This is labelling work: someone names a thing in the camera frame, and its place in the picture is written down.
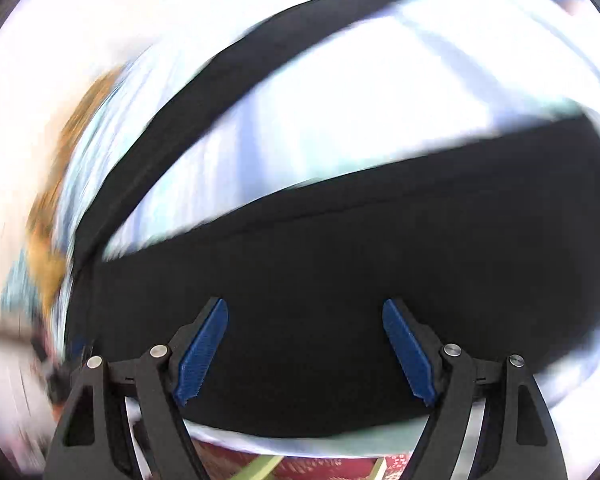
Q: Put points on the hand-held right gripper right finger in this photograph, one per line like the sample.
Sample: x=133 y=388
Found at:
x=407 y=345

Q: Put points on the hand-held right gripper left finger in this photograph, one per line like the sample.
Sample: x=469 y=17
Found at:
x=205 y=345

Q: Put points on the black pants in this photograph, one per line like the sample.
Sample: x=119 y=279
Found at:
x=330 y=260

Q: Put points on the orange floral cloth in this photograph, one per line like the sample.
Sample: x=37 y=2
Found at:
x=47 y=265

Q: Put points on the striped bed sheet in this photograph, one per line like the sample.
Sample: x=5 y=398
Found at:
x=330 y=85

